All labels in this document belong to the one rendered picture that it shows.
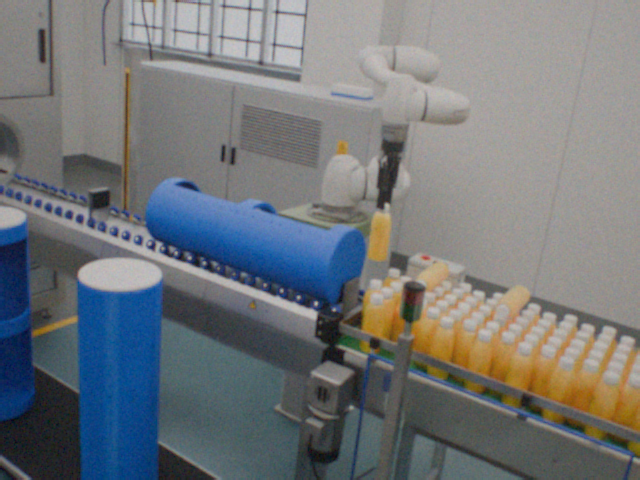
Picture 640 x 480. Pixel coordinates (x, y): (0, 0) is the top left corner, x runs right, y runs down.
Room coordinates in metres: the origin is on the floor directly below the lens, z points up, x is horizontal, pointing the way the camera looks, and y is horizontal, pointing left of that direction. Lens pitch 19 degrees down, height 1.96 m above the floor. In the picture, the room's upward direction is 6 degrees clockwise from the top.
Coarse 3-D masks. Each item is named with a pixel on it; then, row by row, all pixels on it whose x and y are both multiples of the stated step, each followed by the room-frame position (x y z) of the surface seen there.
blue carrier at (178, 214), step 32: (160, 192) 2.60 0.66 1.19; (192, 192) 2.57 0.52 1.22; (160, 224) 2.54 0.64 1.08; (192, 224) 2.46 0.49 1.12; (224, 224) 2.40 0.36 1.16; (256, 224) 2.35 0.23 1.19; (288, 224) 2.31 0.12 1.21; (224, 256) 2.38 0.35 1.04; (256, 256) 2.30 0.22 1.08; (288, 256) 2.23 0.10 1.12; (320, 256) 2.18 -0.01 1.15; (352, 256) 2.29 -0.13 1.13; (288, 288) 2.29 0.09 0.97; (320, 288) 2.16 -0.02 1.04
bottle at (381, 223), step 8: (376, 216) 2.20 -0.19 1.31; (384, 216) 2.20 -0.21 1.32; (376, 224) 2.19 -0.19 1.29; (384, 224) 2.19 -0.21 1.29; (376, 232) 2.19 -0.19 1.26; (384, 232) 2.19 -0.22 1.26; (376, 240) 2.19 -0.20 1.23; (384, 240) 2.19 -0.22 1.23; (368, 248) 2.22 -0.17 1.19; (376, 248) 2.19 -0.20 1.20; (384, 248) 2.19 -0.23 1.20; (368, 256) 2.21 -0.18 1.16; (376, 256) 2.19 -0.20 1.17; (384, 256) 2.20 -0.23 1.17
